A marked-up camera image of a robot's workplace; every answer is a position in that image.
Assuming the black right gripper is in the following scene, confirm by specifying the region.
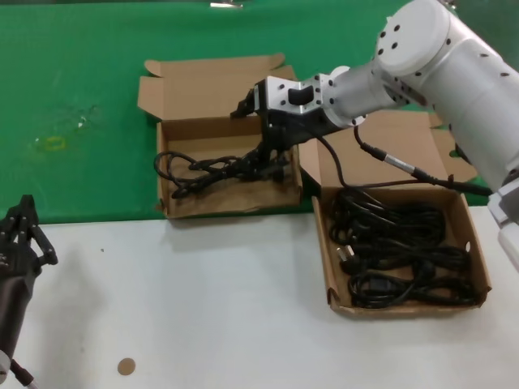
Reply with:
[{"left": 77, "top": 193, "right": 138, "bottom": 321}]
[{"left": 229, "top": 80, "right": 346, "bottom": 163}]

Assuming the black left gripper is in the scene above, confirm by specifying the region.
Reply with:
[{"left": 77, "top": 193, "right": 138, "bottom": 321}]
[{"left": 0, "top": 194, "right": 58, "bottom": 354}]

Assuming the black power cable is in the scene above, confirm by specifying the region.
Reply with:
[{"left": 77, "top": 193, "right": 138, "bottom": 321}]
[
  {"left": 153, "top": 143, "right": 295, "bottom": 200},
  {"left": 346, "top": 242, "right": 478, "bottom": 310},
  {"left": 328, "top": 189, "right": 451, "bottom": 268}
]

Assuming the shallow open cardboard box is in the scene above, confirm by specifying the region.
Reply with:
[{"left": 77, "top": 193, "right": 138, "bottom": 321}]
[{"left": 136, "top": 52, "right": 303, "bottom": 220}]

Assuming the open cardboard box round hole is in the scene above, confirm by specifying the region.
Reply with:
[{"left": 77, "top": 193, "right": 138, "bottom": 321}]
[{"left": 294, "top": 108, "right": 491, "bottom": 322}]

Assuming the green tablecloth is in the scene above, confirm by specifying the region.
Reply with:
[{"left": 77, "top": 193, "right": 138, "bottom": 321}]
[{"left": 0, "top": 0, "right": 519, "bottom": 226}]

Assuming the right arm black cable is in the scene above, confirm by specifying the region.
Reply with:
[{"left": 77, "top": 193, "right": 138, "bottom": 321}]
[{"left": 315, "top": 125, "right": 494, "bottom": 196}]

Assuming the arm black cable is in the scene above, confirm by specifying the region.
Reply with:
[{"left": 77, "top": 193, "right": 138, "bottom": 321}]
[
  {"left": 10, "top": 358, "right": 37, "bottom": 389},
  {"left": 315, "top": 125, "right": 494, "bottom": 196}
]

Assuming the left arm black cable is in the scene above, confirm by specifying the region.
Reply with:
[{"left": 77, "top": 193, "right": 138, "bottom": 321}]
[{"left": 10, "top": 358, "right": 37, "bottom": 389}]

